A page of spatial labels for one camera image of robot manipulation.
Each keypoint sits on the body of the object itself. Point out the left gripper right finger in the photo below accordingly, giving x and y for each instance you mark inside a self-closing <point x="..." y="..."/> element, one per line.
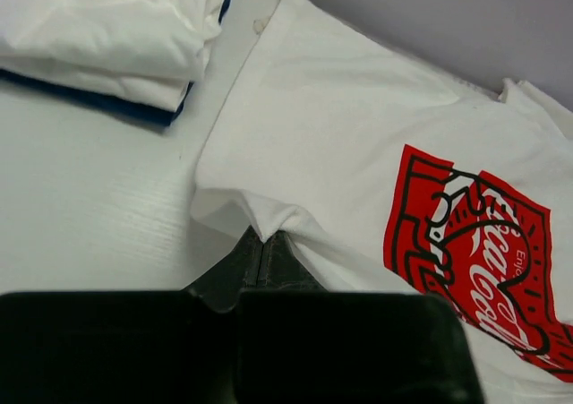
<point x="281" y="270"/>

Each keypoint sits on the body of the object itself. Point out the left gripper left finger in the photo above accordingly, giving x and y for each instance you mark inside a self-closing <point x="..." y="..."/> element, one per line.
<point x="220" y="286"/>

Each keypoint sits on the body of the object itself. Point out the white Coca-Cola print t-shirt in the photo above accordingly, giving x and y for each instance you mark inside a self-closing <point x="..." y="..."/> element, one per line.
<point x="388" y="177"/>

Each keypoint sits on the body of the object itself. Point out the folded white t-shirt stack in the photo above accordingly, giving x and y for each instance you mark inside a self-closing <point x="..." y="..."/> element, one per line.
<point x="107" y="32"/>

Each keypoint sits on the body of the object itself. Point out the folded blue t-shirt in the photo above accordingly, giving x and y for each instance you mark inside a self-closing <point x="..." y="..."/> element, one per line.
<point x="112" y="101"/>

